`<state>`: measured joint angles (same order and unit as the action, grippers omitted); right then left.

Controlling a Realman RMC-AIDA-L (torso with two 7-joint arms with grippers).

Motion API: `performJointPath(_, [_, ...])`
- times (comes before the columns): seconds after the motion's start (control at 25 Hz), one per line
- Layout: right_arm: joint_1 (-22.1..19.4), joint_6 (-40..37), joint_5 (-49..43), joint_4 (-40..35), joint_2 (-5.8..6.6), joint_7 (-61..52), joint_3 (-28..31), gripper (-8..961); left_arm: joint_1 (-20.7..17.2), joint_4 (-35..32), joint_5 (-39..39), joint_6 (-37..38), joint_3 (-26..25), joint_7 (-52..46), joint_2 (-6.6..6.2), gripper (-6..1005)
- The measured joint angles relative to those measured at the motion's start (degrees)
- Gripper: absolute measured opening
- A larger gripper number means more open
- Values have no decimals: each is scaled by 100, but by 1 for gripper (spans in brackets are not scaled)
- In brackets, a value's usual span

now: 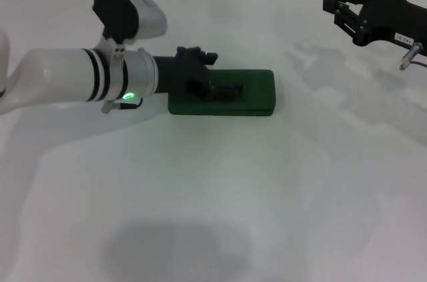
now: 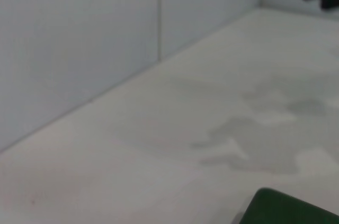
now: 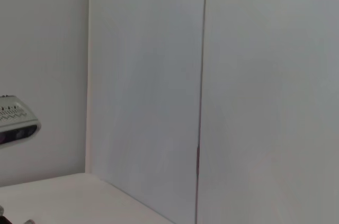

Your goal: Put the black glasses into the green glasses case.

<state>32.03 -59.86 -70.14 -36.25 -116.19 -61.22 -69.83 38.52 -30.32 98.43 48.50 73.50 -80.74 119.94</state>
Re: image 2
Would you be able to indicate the green glasses case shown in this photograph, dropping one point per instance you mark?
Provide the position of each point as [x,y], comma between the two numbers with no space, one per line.
[286,208]

